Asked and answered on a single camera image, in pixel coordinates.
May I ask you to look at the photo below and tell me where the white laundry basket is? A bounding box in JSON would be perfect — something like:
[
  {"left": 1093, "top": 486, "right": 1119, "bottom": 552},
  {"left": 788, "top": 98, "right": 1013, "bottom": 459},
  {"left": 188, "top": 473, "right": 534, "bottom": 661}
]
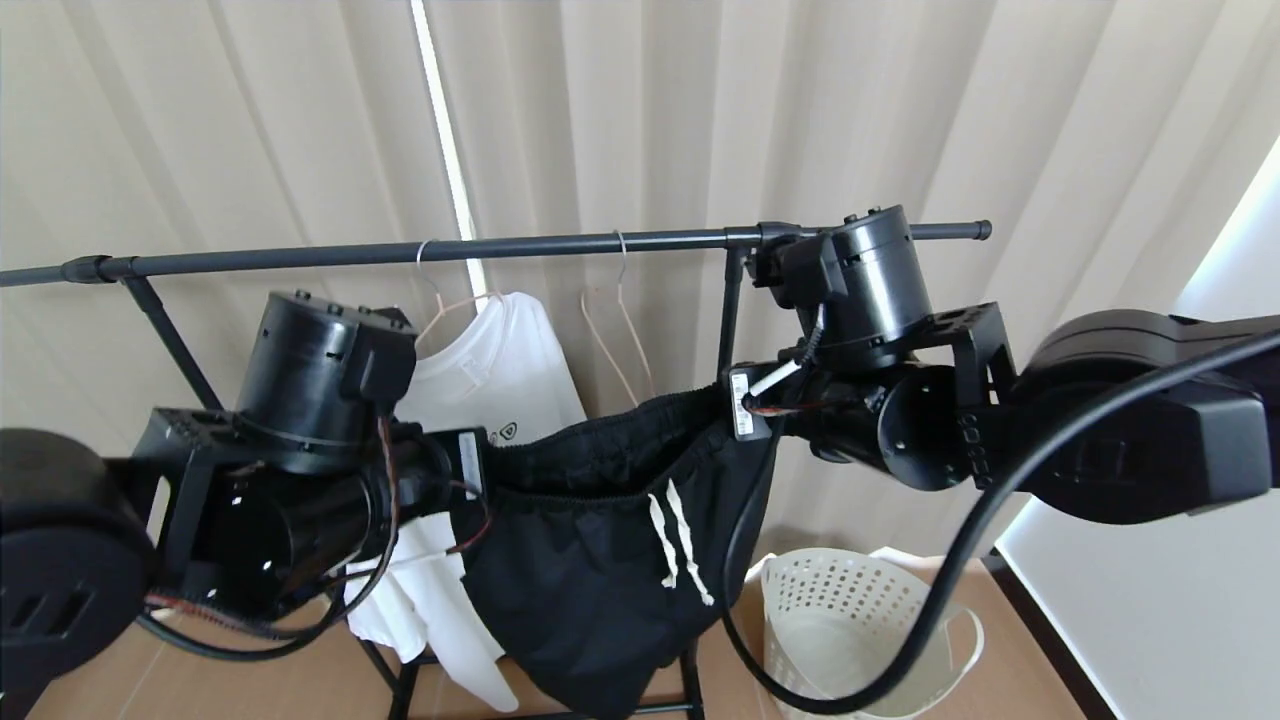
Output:
[{"left": 745, "top": 547, "right": 987, "bottom": 720}]

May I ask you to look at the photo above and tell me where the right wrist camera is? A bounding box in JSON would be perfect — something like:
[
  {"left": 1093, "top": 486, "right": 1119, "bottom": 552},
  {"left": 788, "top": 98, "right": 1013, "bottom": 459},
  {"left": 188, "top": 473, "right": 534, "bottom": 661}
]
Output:
[{"left": 748, "top": 232, "right": 801, "bottom": 291}]

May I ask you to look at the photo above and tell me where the black garment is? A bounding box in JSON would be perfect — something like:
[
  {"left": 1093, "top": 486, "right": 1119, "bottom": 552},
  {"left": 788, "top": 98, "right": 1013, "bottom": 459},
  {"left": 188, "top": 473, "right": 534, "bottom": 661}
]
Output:
[{"left": 450, "top": 385, "right": 781, "bottom": 720}]

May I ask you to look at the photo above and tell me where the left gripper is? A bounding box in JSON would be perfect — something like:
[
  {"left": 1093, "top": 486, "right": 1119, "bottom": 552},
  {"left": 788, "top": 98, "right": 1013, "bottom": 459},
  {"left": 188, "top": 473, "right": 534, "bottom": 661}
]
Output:
[{"left": 205, "top": 426, "right": 493, "bottom": 613}]

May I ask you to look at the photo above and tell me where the pink clothes hanger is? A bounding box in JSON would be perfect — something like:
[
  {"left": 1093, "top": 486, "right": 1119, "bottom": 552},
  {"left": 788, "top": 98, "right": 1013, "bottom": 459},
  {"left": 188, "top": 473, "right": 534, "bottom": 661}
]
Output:
[
  {"left": 580, "top": 232, "right": 658, "bottom": 409},
  {"left": 411, "top": 240, "right": 507, "bottom": 353}
]

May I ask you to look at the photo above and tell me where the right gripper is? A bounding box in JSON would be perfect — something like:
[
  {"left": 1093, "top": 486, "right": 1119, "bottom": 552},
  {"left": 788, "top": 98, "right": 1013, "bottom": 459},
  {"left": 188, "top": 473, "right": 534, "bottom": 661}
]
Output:
[{"left": 728, "top": 365, "right": 978, "bottom": 493}]

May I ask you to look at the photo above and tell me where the white printed t-shirt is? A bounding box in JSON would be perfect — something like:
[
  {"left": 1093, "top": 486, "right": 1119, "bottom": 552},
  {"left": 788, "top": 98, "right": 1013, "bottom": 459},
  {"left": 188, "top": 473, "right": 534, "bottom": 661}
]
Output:
[{"left": 345, "top": 291, "right": 589, "bottom": 714}]

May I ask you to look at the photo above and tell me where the black clothes rack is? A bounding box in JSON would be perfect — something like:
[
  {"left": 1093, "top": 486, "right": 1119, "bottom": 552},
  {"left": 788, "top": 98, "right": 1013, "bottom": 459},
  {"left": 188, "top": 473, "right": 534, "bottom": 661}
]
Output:
[{"left": 0, "top": 220, "right": 993, "bottom": 720}]

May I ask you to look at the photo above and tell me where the beige curtain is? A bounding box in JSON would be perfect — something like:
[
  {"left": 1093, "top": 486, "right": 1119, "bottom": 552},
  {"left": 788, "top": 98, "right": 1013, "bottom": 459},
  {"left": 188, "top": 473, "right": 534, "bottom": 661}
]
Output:
[{"left": 0, "top": 0, "right": 1280, "bottom": 591}]

